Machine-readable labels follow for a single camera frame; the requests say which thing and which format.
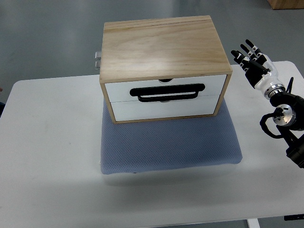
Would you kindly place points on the wooden drawer cabinet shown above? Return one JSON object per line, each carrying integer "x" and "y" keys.
{"x": 162, "y": 49}

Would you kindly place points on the blue grey cushion mat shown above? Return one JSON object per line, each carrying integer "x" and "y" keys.
{"x": 168, "y": 144}

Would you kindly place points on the cardboard box corner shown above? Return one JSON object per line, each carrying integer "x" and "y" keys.
{"x": 286, "y": 4}

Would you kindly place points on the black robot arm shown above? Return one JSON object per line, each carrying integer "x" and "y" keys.
{"x": 288, "y": 116}

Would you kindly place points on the black table control panel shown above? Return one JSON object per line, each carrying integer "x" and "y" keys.
{"x": 294, "y": 217}

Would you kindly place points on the metal clamp behind cabinet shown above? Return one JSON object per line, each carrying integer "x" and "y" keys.
{"x": 97, "y": 59}

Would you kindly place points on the white drawer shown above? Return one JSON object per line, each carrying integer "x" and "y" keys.
{"x": 136, "y": 110}
{"x": 129, "y": 91}

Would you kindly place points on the white table leg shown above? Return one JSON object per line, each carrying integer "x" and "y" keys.
{"x": 253, "y": 223}

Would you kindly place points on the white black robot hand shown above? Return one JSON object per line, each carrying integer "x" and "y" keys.
{"x": 259, "y": 69}

